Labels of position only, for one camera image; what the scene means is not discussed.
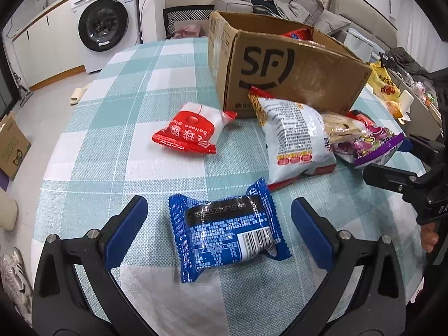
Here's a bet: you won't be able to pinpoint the white sneaker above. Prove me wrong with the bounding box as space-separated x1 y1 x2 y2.
1 247 33 326

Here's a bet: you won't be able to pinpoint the small cardboard box on floor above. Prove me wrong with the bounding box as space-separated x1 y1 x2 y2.
0 112 31 180

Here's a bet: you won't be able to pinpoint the white noodle snack bag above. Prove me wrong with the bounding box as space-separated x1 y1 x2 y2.
248 87 336 191

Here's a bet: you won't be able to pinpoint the red white balloon candy packet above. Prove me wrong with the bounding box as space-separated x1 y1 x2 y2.
152 102 238 154

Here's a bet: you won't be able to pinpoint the black patterned basket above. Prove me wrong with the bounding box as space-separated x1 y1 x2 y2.
162 4 215 39

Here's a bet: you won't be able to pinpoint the white kitchen cabinets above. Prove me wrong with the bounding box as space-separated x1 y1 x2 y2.
3 0 85 87

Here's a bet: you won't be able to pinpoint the person's right hand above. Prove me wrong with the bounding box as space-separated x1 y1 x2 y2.
421 222 439 253

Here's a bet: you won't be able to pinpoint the beige slipper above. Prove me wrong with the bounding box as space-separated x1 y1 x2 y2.
70 84 90 106

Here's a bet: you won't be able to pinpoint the grey sofa cushion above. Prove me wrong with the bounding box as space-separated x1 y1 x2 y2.
314 9 352 36

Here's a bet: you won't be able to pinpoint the blue biscuit packet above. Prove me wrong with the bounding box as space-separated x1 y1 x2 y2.
169 178 291 283

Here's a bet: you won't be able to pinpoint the pile of clothes on sofa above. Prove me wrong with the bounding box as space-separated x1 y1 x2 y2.
251 0 324 26

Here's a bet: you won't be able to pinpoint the pink cloth on floor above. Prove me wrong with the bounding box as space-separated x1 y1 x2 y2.
173 24 202 39

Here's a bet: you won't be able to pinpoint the yellow plastic bag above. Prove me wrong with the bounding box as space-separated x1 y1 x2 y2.
368 61 401 102

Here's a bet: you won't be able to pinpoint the white front-load washing machine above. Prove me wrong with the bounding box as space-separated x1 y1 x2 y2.
71 0 141 74

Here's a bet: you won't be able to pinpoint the grey sofa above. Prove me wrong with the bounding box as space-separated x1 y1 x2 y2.
214 0 398 50

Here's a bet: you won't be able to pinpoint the white cylindrical trash bin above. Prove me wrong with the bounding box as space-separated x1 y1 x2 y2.
344 28 374 62

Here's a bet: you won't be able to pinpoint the SF Express cardboard box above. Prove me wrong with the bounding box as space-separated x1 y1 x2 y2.
208 11 371 118

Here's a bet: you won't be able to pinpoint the beige cookie bread packet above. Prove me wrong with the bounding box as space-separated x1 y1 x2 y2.
321 112 367 145

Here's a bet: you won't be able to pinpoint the purple silver snack bag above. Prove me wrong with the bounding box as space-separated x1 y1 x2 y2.
333 110 405 168

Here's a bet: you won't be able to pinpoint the teal plaid tablecloth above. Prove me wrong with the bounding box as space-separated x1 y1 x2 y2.
31 38 424 335

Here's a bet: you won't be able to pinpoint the red crisp snack bag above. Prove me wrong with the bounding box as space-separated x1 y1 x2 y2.
283 27 314 41

